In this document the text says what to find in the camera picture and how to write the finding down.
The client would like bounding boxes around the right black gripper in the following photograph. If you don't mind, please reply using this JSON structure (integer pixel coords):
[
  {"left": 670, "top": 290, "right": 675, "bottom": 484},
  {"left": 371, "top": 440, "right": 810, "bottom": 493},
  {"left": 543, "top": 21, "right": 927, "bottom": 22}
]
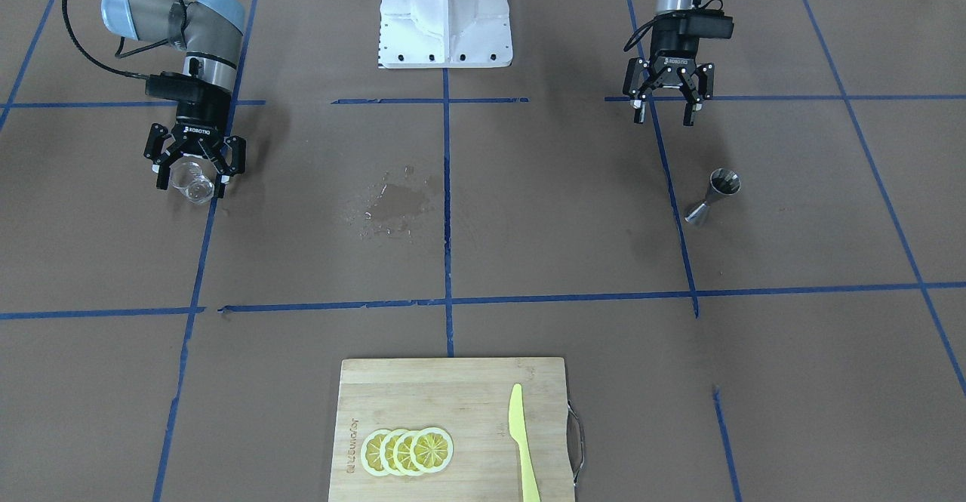
[{"left": 143, "top": 72, "right": 246, "bottom": 199}]

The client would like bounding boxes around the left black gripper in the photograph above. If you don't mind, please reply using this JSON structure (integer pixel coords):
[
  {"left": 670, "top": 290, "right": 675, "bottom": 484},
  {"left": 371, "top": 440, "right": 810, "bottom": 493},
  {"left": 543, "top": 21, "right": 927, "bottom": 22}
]
[{"left": 623, "top": 11, "right": 734, "bottom": 127}]

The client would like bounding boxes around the steel cocktail shaker cup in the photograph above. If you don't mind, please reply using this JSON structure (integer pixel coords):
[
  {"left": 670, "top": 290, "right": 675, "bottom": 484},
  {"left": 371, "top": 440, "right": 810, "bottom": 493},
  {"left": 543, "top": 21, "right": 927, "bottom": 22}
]
[{"left": 685, "top": 168, "right": 742, "bottom": 226}]

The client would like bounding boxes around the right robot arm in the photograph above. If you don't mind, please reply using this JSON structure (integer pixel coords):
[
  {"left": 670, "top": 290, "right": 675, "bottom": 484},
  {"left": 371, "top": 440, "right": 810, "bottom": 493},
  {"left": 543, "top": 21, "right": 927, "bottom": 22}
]
[{"left": 97, "top": 0, "right": 246, "bottom": 200}]

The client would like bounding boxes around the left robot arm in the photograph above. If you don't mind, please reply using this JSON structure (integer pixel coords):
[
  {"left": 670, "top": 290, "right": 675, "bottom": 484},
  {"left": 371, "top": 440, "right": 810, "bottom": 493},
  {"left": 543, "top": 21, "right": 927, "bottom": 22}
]
[{"left": 623, "top": 0, "right": 734, "bottom": 126}]

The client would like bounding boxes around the lemon slice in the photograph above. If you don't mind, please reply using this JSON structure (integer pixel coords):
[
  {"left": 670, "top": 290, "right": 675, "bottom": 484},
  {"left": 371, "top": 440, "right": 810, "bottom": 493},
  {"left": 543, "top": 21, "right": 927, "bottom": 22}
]
[{"left": 361, "top": 427, "right": 456, "bottom": 477}]

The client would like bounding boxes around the bamboo cutting board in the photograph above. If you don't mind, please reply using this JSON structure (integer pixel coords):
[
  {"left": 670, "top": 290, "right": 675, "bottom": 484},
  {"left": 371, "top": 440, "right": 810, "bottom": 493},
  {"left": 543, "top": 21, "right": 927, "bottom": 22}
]
[{"left": 328, "top": 357, "right": 576, "bottom": 501}]

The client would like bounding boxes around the yellow plastic knife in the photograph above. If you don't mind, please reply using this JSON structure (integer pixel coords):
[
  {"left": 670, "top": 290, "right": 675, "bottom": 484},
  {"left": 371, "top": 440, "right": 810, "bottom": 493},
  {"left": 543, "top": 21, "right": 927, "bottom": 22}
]
[{"left": 508, "top": 383, "right": 541, "bottom": 501}]

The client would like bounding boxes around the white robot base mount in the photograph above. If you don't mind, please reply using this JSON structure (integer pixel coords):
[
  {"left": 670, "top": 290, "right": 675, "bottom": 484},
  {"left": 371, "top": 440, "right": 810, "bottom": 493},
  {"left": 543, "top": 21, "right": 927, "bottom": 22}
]
[{"left": 377, "top": 0, "right": 514, "bottom": 69}]

